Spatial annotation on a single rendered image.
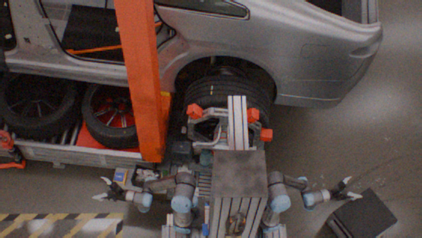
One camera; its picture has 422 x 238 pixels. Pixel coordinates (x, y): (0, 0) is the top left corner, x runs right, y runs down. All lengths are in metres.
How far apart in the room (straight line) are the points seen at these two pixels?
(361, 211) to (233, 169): 2.09
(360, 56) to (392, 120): 1.66
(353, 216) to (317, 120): 1.12
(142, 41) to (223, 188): 0.94
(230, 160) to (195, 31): 1.29
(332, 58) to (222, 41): 0.76
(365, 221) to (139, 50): 2.37
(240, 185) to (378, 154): 2.78
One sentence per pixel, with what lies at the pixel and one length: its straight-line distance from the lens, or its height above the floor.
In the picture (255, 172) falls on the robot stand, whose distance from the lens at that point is 2.58.
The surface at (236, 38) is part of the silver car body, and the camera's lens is 3.65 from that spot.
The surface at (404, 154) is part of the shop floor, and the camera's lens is 5.25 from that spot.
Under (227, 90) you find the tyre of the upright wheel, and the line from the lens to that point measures 3.82.
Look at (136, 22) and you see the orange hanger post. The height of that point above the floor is 2.20.
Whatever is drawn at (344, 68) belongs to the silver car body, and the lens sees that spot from 3.89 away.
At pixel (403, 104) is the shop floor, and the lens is 5.53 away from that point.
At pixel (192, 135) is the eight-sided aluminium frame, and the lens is 4.07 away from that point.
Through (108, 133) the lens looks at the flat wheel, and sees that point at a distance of 4.44.
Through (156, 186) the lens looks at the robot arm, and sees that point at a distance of 3.42.
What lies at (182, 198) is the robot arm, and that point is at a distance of 3.12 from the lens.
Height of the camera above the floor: 4.37
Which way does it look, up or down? 60 degrees down
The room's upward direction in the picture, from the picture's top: 5 degrees clockwise
